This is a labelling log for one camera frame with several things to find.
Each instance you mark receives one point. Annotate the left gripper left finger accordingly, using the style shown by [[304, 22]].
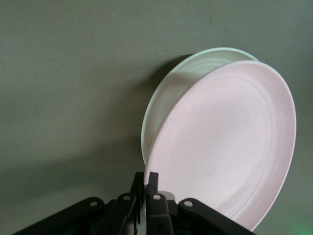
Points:
[[126, 210]]

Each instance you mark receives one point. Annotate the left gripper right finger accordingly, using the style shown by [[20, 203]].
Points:
[[157, 210]]

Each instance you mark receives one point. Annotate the pink plate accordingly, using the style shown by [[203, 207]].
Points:
[[220, 147]]

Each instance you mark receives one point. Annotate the beige plate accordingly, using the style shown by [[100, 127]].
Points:
[[171, 98]]

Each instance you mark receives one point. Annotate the brown table cover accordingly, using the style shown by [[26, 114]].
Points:
[[61, 98]]

